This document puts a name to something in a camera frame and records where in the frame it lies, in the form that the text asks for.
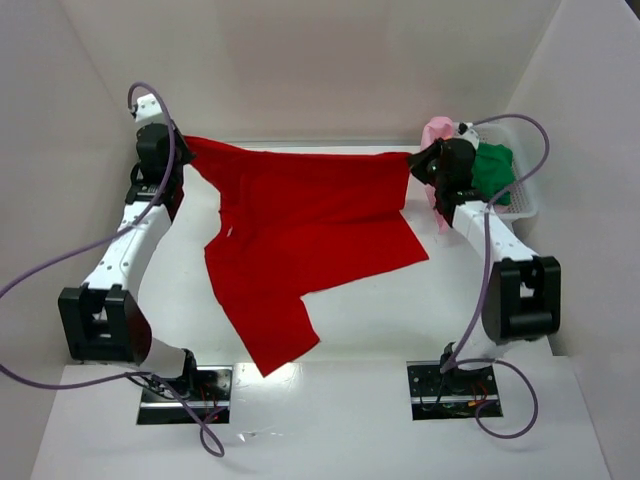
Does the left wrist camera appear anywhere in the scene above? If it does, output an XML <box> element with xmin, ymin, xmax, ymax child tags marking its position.
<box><xmin>130</xmin><ymin>93</ymin><xmax>166</xmax><ymax>128</ymax></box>

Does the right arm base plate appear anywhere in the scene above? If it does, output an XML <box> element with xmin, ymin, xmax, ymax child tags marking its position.
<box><xmin>406</xmin><ymin>361</ymin><xmax>503</xmax><ymax>421</ymax></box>

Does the pink t-shirt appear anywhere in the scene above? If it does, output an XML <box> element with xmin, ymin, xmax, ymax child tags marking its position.
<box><xmin>420</xmin><ymin>116</ymin><xmax>454</xmax><ymax>234</ymax></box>

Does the green t-shirt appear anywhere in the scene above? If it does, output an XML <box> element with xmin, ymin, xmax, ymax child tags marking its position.
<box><xmin>472</xmin><ymin>142</ymin><xmax>516</xmax><ymax>200</ymax></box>

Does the white plastic basket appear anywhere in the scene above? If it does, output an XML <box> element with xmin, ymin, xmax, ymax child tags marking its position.
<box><xmin>474</xmin><ymin>119</ymin><xmax>539</xmax><ymax>224</ymax></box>

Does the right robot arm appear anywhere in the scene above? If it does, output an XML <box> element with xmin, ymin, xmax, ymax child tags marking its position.
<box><xmin>408</xmin><ymin>138</ymin><xmax>561</xmax><ymax>376</ymax></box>

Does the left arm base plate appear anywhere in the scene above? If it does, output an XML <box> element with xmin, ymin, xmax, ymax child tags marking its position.
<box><xmin>134</xmin><ymin>365</ymin><xmax>233</xmax><ymax>426</ymax></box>

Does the red t-shirt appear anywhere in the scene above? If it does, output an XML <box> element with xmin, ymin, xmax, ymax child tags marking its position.
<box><xmin>187</xmin><ymin>136</ymin><xmax>428</xmax><ymax>375</ymax></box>

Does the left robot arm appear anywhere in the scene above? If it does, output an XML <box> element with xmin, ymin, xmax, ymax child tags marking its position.
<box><xmin>58</xmin><ymin>123</ymin><xmax>196</xmax><ymax>398</ymax></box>

